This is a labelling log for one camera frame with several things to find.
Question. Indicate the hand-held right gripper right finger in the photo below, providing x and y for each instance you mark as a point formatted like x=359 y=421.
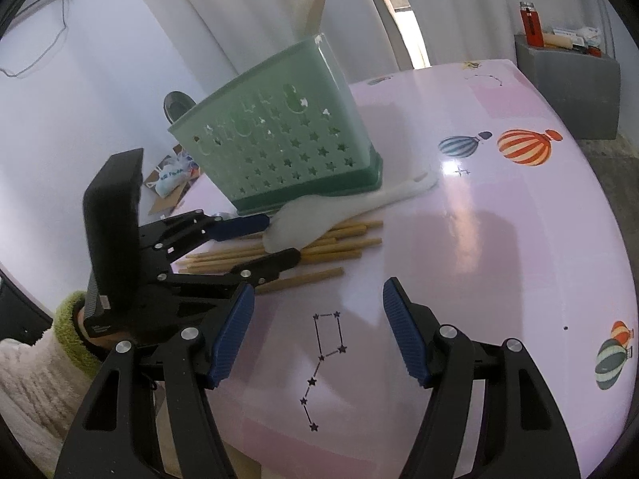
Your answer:
x=404 y=339

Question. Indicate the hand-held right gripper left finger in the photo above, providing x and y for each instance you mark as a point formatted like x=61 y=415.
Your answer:
x=232 y=339

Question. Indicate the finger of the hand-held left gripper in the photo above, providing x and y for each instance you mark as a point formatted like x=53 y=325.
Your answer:
x=274 y=262
x=239 y=225

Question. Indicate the pile of wooden chopsticks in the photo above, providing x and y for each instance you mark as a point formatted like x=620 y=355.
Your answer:
x=344 y=244

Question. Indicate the green star-cutout utensil basket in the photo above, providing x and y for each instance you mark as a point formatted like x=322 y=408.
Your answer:
x=279 y=159

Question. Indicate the person's left forearm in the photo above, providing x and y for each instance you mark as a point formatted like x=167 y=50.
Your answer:
x=30 y=384

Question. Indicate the white plastic rice paddle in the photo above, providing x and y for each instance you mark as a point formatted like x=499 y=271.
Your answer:
x=304 y=219

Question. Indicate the cardboard box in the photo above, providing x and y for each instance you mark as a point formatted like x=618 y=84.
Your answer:
x=164 y=202

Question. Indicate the white plastic bag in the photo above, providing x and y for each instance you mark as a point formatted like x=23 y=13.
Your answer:
x=172 y=177

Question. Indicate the dark furniture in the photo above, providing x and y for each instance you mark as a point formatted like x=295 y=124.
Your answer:
x=20 y=309

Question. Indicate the pink printed table cover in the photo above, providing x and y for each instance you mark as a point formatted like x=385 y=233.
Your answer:
x=499 y=259

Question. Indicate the metal ladle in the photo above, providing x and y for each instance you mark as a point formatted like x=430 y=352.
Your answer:
x=177 y=105

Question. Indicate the beige plastic spoon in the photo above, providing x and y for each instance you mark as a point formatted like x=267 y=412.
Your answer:
x=315 y=7

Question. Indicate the white curtain panel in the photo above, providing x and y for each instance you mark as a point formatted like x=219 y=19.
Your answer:
x=369 y=10
x=459 y=10

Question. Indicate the dark side table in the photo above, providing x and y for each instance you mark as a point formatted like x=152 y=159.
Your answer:
x=564 y=90

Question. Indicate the red bottle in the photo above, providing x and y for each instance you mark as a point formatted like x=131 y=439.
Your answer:
x=530 y=25

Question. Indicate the pile of small packets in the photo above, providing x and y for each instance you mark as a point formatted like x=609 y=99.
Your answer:
x=574 y=39

